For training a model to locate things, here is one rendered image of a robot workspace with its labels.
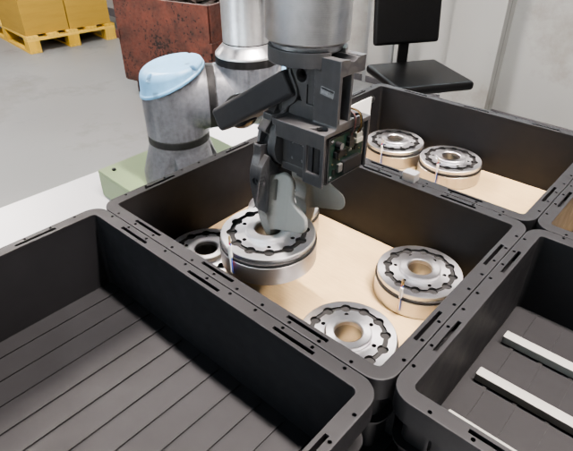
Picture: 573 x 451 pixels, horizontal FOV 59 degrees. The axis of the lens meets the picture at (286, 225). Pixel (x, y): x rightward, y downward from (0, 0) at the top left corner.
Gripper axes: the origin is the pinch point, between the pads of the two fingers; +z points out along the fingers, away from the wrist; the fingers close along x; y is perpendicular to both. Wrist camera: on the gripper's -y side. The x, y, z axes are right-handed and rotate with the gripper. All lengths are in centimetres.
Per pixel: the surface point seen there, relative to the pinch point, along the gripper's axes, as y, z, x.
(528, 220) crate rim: 19.8, -0.4, 19.0
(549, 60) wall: -50, 42, 276
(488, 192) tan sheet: 8.3, 8.8, 40.2
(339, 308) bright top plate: 8.2, 7.1, -0.3
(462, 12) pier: -100, 22, 265
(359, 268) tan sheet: 3.9, 9.7, 10.1
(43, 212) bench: -62, 23, -3
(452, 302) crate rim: 19.7, 0.1, 0.6
